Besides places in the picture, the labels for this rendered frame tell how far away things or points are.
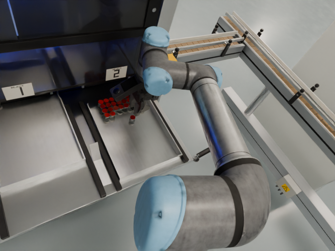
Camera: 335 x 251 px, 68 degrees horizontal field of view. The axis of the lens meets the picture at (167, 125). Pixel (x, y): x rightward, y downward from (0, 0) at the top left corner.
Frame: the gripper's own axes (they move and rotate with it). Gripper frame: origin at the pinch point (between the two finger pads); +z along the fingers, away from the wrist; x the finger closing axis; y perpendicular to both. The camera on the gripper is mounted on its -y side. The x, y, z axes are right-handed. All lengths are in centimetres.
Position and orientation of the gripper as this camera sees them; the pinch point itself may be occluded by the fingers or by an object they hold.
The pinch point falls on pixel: (132, 111)
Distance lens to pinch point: 95.9
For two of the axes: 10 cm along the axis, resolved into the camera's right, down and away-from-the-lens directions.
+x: -4.7, -7.9, 4.0
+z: -2.5, 5.6, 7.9
